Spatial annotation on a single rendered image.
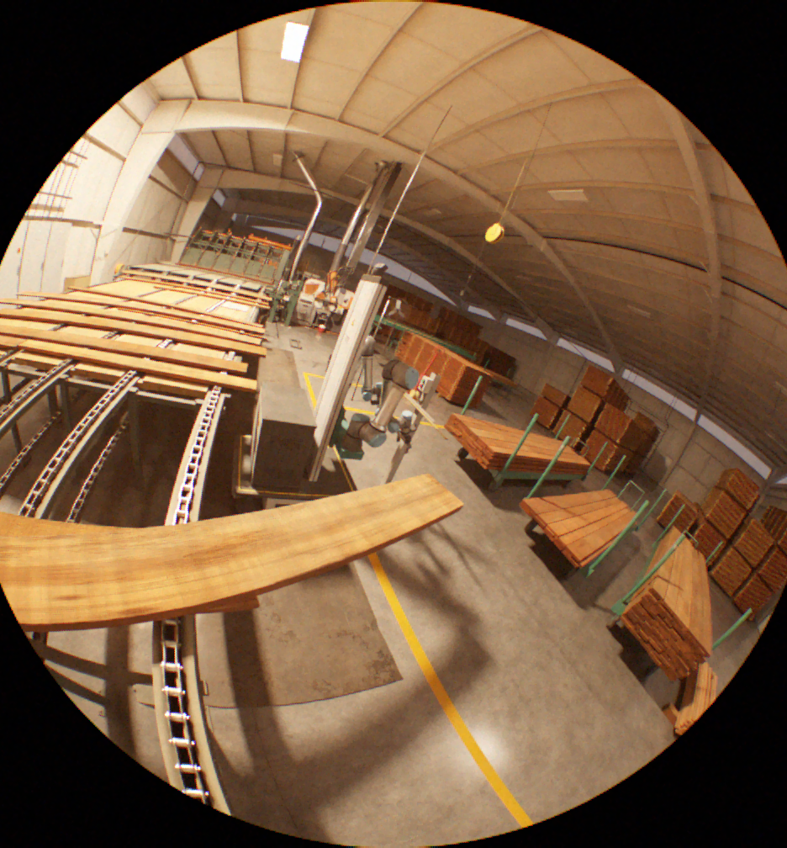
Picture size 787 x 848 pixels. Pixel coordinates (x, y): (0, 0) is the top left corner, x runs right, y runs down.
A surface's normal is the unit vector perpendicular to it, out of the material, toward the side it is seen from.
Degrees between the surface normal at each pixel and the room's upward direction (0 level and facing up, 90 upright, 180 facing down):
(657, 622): 90
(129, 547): 0
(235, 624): 0
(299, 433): 90
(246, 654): 0
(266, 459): 90
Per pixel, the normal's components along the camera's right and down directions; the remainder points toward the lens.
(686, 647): -0.84, -0.15
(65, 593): 0.37, -0.85
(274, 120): 0.38, 0.50
